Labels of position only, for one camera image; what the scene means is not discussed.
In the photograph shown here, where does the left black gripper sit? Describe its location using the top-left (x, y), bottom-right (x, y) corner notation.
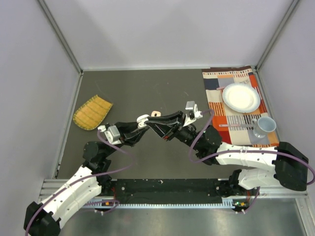
top-left (102, 119), bottom-right (150, 158)

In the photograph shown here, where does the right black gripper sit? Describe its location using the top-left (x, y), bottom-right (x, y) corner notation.
top-left (146, 111), bottom-right (203, 151)

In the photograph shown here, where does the white earbud charging case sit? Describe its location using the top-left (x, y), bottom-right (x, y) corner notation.
top-left (136, 114), bottom-right (149, 128)

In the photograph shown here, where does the pink earbud charging case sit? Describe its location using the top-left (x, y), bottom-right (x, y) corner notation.
top-left (151, 111), bottom-right (161, 117)

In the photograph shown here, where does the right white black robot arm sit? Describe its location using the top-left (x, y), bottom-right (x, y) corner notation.
top-left (138, 111), bottom-right (314, 195)

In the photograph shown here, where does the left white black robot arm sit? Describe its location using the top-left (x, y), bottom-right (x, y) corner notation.
top-left (24, 122), bottom-right (149, 236)

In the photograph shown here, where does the yellow woven mat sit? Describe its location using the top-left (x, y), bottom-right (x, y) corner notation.
top-left (72, 95), bottom-right (113, 131)

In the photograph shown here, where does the patterned orange placemat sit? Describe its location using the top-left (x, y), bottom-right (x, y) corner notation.
top-left (202, 65), bottom-right (279, 147)

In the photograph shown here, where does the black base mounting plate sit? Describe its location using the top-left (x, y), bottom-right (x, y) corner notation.
top-left (100, 178), bottom-right (236, 204)

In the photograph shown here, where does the white paper plate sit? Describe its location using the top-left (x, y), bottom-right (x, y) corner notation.
top-left (222, 83), bottom-right (261, 113)

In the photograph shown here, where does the pale blue cup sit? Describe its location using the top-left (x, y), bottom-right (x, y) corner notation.
top-left (251, 117), bottom-right (277, 138)

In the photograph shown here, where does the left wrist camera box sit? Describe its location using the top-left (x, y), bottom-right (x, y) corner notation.
top-left (97, 125), bottom-right (122, 145)

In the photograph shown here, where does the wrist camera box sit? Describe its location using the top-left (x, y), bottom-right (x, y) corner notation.
top-left (183, 101), bottom-right (203, 127)
top-left (97, 125), bottom-right (122, 145)

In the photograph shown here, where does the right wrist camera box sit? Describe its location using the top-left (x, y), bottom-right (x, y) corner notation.
top-left (183, 101), bottom-right (203, 127)

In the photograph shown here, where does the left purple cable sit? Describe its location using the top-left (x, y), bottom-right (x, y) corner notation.
top-left (24, 129), bottom-right (135, 234)

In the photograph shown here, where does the purple cable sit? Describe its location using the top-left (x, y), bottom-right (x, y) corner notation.
top-left (24, 129), bottom-right (135, 234)
top-left (188, 109), bottom-right (315, 214)

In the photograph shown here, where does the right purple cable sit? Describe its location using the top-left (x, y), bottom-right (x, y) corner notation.
top-left (188, 109), bottom-right (315, 214)

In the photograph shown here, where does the pink handled fork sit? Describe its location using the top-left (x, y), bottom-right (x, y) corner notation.
top-left (219, 124), bottom-right (254, 128)

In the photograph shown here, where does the aluminium front rail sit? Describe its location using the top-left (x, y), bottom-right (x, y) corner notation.
top-left (37, 179), bottom-right (308, 202)

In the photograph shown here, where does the grey slotted cable duct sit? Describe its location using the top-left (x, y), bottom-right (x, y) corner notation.
top-left (83, 199), bottom-right (235, 209)

